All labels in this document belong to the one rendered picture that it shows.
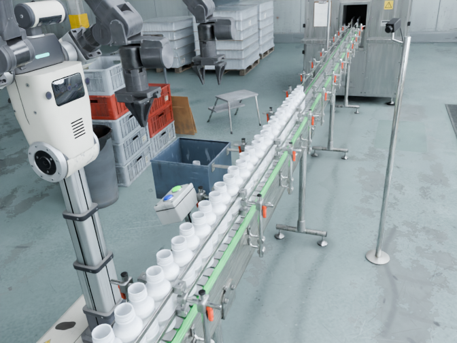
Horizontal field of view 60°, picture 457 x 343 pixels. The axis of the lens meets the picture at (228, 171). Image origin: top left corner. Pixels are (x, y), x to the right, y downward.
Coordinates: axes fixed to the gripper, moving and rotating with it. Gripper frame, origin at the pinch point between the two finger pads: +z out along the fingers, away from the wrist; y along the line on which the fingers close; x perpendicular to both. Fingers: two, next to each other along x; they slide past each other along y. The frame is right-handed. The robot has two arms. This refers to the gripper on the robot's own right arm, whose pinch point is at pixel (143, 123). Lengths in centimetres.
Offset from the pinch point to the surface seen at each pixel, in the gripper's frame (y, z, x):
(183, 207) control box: 2.1, 31.9, 11.1
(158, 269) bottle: 14.4, 25.2, -24.9
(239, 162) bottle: 14.6, 23.9, 31.0
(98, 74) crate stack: -165, 30, 188
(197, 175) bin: -21, 50, 68
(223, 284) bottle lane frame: 19, 48, -1
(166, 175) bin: -38, 52, 68
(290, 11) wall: -193, 51, 1042
